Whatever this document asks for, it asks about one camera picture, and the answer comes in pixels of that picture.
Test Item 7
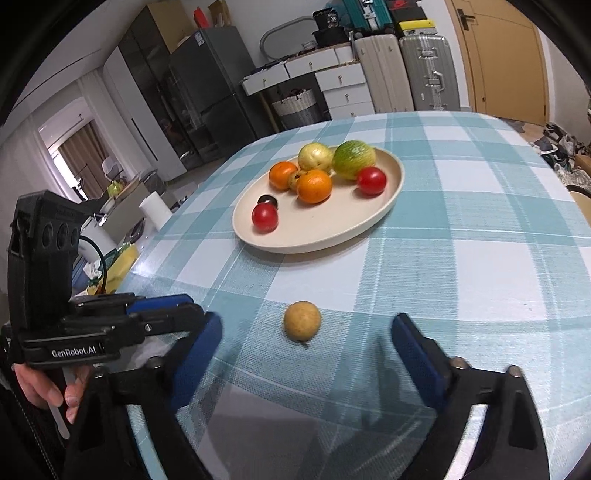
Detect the brown round fruit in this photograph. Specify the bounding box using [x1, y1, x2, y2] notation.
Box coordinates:
[283, 301, 322, 342]

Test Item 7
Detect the dark plum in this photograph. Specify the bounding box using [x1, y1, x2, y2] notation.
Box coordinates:
[257, 194, 279, 210]

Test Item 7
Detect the left hand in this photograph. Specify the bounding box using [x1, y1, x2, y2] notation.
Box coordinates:
[12, 364, 93, 424]

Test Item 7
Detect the yellow bag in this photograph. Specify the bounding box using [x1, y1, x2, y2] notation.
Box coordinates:
[83, 243, 139, 295]

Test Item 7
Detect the white paper roll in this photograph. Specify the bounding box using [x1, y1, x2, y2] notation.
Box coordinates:
[139, 192, 172, 231]

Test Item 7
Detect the beige round plate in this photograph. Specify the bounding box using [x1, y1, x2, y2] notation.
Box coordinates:
[232, 148, 405, 254]

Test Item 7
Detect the left orange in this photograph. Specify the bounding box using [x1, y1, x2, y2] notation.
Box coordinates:
[269, 161, 298, 191]

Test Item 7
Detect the orange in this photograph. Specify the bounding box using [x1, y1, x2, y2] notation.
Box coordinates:
[269, 161, 298, 191]
[295, 170, 332, 205]

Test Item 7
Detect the small yellow pear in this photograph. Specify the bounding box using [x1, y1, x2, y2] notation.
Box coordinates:
[287, 170, 307, 192]

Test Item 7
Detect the right orange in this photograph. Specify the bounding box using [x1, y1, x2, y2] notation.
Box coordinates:
[295, 170, 332, 205]

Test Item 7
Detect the teal plaid tablecloth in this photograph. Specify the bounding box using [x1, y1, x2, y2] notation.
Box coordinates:
[122, 112, 590, 479]

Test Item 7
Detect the yellow apple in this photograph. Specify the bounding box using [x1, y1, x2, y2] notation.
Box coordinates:
[297, 142, 334, 173]

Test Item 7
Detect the green melon fruit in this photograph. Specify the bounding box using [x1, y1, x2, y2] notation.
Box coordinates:
[332, 140, 377, 181]

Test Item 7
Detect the small red tomato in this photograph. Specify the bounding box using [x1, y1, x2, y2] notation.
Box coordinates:
[356, 167, 388, 196]

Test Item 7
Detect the woven laundry basket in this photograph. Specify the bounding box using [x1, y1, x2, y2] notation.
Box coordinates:
[273, 89, 322, 130]

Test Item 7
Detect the black refrigerator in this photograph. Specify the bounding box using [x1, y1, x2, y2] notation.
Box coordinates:
[169, 26, 273, 158]

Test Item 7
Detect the white drawer desk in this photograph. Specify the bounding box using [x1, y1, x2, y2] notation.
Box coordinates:
[242, 44, 376, 120]

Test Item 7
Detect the beige suitcase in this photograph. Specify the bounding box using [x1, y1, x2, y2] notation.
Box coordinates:
[353, 34, 415, 113]

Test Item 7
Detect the teal suitcase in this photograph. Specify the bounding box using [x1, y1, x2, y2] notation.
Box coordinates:
[342, 0, 394, 34]

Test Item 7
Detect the silver suitcase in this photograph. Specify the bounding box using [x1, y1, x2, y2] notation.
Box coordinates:
[399, 34, 461, 111]

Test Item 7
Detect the shoe boxes stack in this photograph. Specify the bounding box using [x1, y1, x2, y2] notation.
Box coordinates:
[387, 0, 438, 38]

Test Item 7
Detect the wooden door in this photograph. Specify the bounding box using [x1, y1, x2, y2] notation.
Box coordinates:
[446, 0, 549, 125]

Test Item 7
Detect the black cable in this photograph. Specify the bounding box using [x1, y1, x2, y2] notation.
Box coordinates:
[78, 235, 108, 296]

